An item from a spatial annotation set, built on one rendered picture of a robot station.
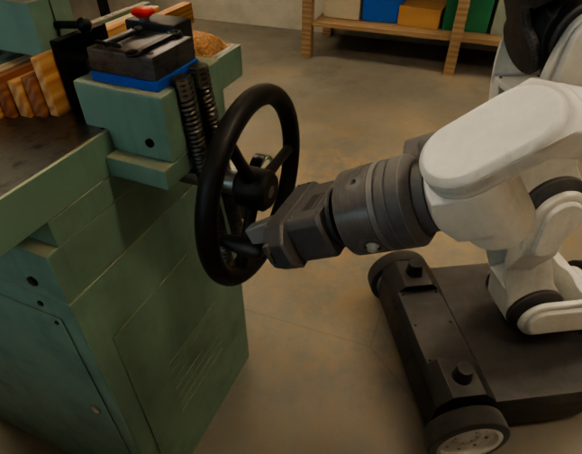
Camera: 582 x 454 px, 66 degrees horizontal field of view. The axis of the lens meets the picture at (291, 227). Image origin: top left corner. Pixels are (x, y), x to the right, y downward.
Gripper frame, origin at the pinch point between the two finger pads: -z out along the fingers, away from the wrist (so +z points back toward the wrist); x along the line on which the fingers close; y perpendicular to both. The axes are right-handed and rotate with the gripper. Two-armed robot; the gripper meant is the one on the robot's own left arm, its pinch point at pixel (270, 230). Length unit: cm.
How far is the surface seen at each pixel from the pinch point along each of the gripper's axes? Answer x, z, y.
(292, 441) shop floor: 17, -45, -71
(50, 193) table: -7.6, -20.5, 14.7
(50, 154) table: -4.3, -21.0, 18.4
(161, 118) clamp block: 3.7, -9.7, 15.9
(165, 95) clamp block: 4.6, -8.1, 18.0
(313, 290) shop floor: 68, -57, -62
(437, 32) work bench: 292, -43, -32
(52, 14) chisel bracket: 9.7, -23.5, 33.3
